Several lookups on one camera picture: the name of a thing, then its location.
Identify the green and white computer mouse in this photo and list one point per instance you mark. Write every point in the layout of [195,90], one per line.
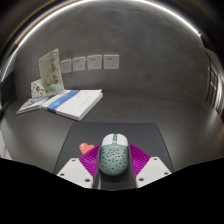
[114,158]

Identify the white book with blue band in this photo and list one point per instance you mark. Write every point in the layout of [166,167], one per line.
[75,104]

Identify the black mouse pad with heart print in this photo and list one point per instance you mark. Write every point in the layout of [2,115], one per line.
[113,129]

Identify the green leaflet in clear stand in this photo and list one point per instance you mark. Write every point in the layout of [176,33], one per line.
[51,71]

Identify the white light strip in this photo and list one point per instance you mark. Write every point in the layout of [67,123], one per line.
[33,32]

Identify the small colourful printed card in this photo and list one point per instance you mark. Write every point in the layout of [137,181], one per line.
[36,88]

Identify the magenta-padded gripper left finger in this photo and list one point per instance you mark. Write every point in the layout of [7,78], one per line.
[77,168]

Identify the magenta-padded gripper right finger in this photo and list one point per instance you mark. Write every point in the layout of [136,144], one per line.
[148,168]

